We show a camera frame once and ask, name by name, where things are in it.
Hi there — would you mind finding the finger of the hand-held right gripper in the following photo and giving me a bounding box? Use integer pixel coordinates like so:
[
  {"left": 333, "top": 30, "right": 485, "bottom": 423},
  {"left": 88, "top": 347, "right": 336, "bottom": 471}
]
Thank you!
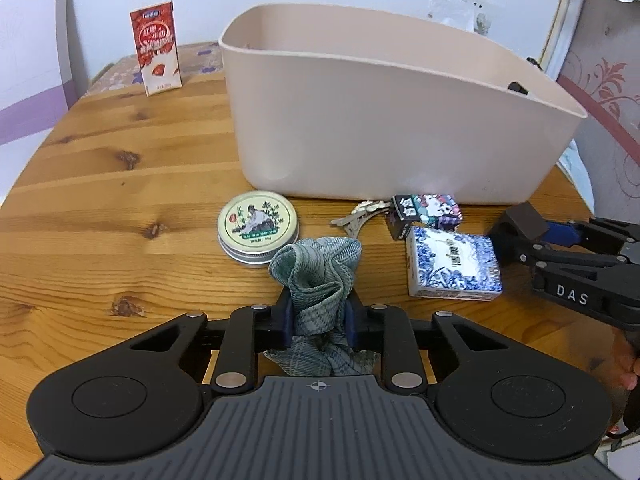
[
  {"left": 584, "top": 216, "right": 640, "bottom": 261},
  {"left": 487, "top": 201, "right": 585, "bottom": 272}
]

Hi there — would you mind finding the blue white patterned box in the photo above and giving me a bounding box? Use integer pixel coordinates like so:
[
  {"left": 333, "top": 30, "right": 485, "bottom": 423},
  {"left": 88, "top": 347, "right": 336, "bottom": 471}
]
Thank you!
[{"left": 405, "top": 226, "right": 503, "bottom": 302}]

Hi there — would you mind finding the small cartoon print box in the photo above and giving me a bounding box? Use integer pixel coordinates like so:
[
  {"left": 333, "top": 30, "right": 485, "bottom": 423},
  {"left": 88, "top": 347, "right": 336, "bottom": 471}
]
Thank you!
[{"left": 386, "top": 192, "right": 464, "bottom": 241}]

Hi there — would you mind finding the red milk carton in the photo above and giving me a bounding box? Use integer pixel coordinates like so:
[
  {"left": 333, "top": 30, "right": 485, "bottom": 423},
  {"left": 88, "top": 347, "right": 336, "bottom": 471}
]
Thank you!
[{"left": 129, "top": 0, "right": 185, "bottom": 98}]

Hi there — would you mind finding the floral patterned headboard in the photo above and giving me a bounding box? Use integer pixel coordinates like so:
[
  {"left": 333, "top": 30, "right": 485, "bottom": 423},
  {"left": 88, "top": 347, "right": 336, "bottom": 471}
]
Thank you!
[{"left": 541, "top": 0, "right": 640, "bottom": 213}]

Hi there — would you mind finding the beige plastic storage bin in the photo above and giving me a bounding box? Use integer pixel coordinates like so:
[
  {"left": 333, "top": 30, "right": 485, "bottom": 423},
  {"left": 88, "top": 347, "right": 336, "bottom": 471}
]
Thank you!
[{"left": 218, "top": 3, "right": 589, "bottom": 206}]

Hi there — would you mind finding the person's right hand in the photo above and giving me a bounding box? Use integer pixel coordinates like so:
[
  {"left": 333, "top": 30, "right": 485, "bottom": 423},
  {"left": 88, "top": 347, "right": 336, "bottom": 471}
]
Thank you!
[{"left": 606, "top": 329, "right": 640, "bottom": 413}]

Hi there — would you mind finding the white wall socket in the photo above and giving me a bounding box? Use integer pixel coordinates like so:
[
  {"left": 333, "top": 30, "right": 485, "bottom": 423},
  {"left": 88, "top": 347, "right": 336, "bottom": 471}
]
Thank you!
[{"left": 426, "top": 0, "right": 502, "bottom": 37}]

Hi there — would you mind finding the bunch of metal keys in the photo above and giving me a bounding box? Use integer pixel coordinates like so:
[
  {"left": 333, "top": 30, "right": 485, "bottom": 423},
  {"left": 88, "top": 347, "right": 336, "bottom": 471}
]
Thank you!
[{"left": 329, "top": 199, "right": 392, "bottom": 236}]

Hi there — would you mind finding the purple floral table mat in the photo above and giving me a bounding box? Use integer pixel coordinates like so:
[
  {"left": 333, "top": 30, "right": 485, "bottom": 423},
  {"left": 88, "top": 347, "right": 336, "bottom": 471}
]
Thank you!
[{"left": 82, "top": 42, "right": 225, "bottom": 99}]

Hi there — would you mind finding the green plaid cloth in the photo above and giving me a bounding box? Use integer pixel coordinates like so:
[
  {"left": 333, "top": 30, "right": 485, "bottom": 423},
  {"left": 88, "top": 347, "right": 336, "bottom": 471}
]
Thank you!
[{"left": 263, "top": 236, "right": 382, "bottom": 377}]

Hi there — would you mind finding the round metal tin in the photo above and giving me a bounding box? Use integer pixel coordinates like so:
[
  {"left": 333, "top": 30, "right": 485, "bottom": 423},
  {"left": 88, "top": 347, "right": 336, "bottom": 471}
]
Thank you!
[{"left": 217, "top": 190, "right": 300, "bottom": 267}]

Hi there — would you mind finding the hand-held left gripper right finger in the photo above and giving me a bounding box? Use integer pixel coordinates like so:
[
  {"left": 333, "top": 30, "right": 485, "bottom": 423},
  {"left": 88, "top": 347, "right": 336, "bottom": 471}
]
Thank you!
[{"left": 345, "top": 291, "right": 522, "bottom": 394}]

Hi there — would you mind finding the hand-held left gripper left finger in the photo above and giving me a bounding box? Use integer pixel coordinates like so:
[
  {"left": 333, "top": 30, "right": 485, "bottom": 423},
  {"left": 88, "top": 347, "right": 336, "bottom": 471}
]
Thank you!
[{"left": 114, "top": 290, "right": 296, "bottom": 394}]

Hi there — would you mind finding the white purple cabinet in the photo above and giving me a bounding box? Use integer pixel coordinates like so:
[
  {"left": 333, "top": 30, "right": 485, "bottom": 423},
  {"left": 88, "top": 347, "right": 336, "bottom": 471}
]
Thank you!
[{"left": 0, "top": 0, "right": 77, "bottom": 147}]

